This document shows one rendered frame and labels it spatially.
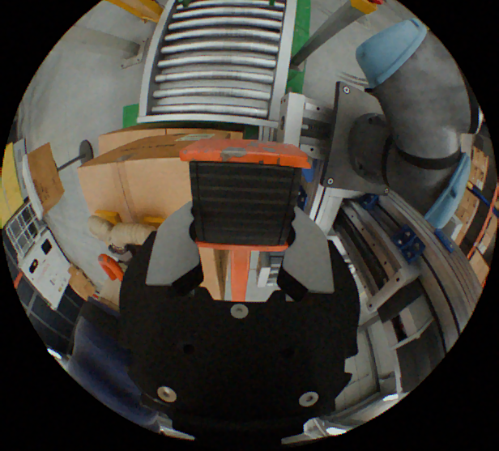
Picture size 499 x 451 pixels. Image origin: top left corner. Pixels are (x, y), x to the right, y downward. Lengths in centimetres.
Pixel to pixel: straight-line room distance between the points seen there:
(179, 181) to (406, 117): 33
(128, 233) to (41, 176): 174
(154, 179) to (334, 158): 34
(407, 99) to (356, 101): 20
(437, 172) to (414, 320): 27
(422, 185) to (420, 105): 10
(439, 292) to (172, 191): 59
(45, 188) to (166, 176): 174
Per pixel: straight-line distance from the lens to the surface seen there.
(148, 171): 32
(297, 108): 34
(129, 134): 104
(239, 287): 22
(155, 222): 35
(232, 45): 87
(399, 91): 17
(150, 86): 92
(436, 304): 44
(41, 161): 203
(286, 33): 87
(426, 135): 19
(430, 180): 22
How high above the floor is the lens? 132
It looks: 60 degrees down
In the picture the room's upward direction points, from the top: 180 degrees counter-clockwise
